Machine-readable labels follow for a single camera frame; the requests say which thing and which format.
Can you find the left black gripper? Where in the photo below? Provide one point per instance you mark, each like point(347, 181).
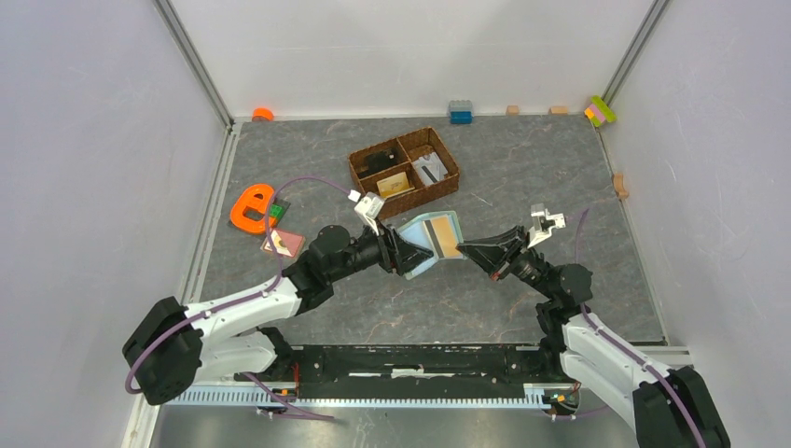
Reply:
point(391, 244)

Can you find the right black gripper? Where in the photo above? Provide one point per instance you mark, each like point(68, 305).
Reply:
point(495, 254)

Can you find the gold credit card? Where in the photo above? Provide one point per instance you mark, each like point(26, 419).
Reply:
point(444, 235)

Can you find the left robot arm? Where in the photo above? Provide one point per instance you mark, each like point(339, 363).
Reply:
point(177, 345)

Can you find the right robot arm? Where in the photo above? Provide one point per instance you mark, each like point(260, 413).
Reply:
point(664, 406)

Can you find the gold card in basket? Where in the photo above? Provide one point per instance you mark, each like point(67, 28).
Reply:
point(394, 185)

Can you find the white cards in basket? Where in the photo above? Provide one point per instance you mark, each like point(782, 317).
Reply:
point(430, 168)

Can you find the pink square card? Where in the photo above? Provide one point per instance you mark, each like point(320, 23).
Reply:
point(284, 243)

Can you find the black item in basket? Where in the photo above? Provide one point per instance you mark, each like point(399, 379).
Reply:
point(379, 161)

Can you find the curved wooden arch block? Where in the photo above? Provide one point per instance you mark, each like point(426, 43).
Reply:
point(619, 186)

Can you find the green toy block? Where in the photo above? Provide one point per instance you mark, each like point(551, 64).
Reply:
point(277, 211)

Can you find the blue grey lego stack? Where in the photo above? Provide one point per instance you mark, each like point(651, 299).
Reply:
point(460, 112)

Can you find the orange letter e toy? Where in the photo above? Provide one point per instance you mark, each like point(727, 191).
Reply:
point(249, 213)

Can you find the green pink lego stack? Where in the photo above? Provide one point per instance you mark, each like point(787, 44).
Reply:
point(599, 113)

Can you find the orange round cap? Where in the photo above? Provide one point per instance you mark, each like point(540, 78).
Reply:
point(262, 114)

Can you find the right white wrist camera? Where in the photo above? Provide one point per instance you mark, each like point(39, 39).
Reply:
point(543, 224)

